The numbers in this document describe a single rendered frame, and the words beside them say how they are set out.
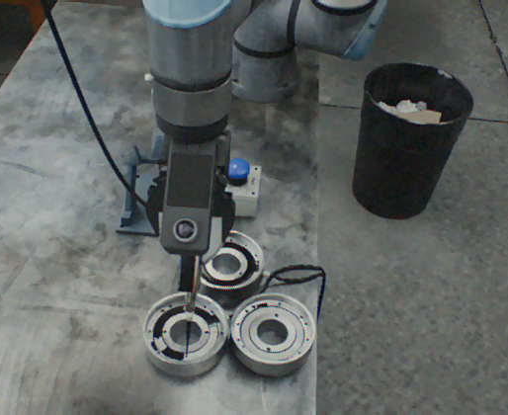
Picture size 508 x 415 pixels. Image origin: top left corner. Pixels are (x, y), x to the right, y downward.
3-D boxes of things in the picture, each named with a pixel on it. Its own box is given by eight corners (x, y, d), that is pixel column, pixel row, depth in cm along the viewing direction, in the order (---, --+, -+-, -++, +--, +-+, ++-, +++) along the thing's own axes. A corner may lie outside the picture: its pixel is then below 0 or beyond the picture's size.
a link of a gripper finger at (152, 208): (188, 230, 72) (194, 175, 65) (186, 242, 70) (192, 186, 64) (147, 224, 71) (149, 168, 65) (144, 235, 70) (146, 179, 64)
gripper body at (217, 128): (232, 170, 73) (235, 82, 64) (224, 223, 66) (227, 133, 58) (166, 164, 73) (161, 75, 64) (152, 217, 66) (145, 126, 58)
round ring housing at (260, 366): (323, 370, 78) (328, 352, 76) (243, 390, 76) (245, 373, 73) (295, 303, 85) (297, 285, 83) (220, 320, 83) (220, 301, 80)
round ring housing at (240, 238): (180, 301, 85) (180, 282, 82) (196, 244, 92) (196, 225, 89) (257, 312, 84) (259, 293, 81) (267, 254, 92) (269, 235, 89)
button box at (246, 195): (256, 217, 97) (258, 195, 93) (211, 213, 97) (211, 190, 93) (260, 183, 103) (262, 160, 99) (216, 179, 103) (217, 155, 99)
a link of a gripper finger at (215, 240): (231, 234, 78) (226, 179, 71) (227, 272, 73) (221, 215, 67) (207, 233, 78) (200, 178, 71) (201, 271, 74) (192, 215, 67)
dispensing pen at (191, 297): (171, 361, 73) (182, 220, 70) (177, 347, 77) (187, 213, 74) (190, 363, 73) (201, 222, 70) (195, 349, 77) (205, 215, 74)
